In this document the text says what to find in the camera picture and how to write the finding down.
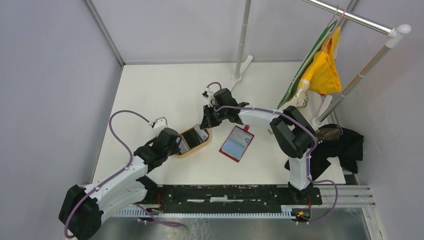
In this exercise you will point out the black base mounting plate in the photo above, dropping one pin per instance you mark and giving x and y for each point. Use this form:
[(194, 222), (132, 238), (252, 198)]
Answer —
[(228, 199)]

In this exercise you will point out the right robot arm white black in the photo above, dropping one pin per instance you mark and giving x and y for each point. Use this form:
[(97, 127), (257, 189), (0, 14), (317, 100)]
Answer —
[(293, 133)]

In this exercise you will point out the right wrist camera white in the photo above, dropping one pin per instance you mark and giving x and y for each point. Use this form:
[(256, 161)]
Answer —
[(207, 94)]

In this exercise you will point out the metal clothes rack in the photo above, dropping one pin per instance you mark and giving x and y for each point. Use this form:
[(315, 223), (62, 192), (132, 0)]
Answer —
[(331, 101)]

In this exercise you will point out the wooden tray with cards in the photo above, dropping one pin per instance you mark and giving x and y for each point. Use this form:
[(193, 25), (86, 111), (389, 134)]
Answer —
[(191, 140)]

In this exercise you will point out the green patterned hanging garment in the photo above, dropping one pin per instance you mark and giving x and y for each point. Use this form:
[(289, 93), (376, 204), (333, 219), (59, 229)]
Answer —
[(293, 86)]

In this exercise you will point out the camouflage cloth piece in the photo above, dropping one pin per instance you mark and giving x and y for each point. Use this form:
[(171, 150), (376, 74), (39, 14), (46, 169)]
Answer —
[(324, 134)]

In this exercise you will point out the black cloth pile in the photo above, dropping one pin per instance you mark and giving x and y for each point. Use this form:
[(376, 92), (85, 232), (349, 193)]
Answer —
[(348, 149)]

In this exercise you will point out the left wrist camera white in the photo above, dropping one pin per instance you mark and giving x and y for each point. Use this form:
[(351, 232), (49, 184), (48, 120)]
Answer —
[(159, 123)]

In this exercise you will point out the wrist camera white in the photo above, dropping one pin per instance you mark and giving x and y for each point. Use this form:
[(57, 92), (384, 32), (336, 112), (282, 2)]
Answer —
[(159, 123), (207, 94)]

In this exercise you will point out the white cable duct strip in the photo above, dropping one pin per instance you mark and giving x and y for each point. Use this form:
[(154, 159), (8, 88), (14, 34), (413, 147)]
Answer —
[(135, 212)]

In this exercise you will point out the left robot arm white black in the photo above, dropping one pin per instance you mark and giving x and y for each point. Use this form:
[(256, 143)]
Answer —
[(86, 208)]

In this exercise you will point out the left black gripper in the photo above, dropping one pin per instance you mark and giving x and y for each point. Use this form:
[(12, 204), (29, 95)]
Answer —
[(175, 149)]

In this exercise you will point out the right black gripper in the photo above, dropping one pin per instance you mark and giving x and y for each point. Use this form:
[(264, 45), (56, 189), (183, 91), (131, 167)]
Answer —
[(208, 121)]

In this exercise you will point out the yellow hanging garment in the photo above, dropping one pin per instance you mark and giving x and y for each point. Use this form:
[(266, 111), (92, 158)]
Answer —
[(321, 76)]

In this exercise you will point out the red card holder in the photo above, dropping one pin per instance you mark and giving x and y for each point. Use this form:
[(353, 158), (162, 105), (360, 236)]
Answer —
[(237, 142)]

